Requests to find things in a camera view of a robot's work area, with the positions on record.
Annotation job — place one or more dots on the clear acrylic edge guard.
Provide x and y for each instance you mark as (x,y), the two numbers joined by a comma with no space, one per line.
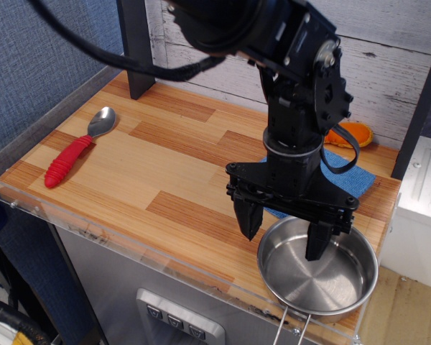
(181,251)

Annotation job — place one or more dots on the orange plush fish toy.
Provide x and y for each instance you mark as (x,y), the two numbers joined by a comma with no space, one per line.
(359,131)

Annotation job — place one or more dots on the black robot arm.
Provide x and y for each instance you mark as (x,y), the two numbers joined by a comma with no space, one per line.
(298,56)

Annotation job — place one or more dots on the stainless steel pot with handle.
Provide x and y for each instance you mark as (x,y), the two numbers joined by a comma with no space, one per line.
(322,291)

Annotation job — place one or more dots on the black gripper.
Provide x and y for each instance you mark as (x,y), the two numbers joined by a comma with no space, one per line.
(291,181)

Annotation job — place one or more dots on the blue folded cloth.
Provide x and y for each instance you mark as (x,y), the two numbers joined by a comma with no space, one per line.
(355,181)

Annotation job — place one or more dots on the red handled metal spoon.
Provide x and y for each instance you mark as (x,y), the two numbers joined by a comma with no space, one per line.
(102,123)

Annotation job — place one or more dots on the silver control panel with buttons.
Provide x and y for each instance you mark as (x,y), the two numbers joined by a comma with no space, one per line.
(153,307)

